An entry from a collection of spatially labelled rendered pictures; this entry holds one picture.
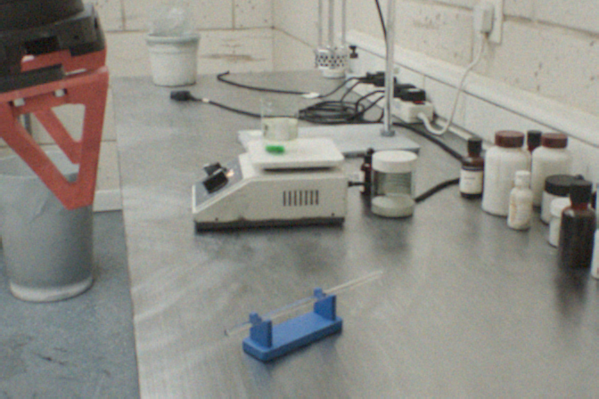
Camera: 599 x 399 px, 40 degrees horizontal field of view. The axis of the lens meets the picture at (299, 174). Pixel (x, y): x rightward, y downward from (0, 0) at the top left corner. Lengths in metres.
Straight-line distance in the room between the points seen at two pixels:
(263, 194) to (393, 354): 0.36
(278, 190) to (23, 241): 1.72
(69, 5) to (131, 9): 2.97
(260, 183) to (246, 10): 2.48
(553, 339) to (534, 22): 0.74
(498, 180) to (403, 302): 0.32
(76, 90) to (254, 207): 0.64
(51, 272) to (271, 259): 1.80
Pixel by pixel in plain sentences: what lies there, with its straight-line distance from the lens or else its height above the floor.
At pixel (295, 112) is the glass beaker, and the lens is 1.07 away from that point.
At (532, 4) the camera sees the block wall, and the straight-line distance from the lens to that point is 1.44.
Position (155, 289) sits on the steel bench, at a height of 0.75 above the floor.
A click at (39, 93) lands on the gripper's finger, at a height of 1.04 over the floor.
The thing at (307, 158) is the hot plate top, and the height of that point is 0.84.
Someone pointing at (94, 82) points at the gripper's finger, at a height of 1.04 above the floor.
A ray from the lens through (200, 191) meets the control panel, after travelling 1.11.
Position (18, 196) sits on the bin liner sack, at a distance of 2.62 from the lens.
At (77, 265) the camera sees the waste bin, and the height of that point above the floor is 0.11.
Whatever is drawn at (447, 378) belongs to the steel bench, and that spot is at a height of 0.75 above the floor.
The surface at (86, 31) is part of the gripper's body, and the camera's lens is 0.45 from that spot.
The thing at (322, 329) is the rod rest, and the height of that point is 0.76.
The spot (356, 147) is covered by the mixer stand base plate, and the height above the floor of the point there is 0.76.
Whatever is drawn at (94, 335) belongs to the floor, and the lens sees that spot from 2.51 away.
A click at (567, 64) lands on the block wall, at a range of 1.34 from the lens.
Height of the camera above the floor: 1.11
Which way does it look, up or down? 16 degrees down
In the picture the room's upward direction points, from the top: straight up
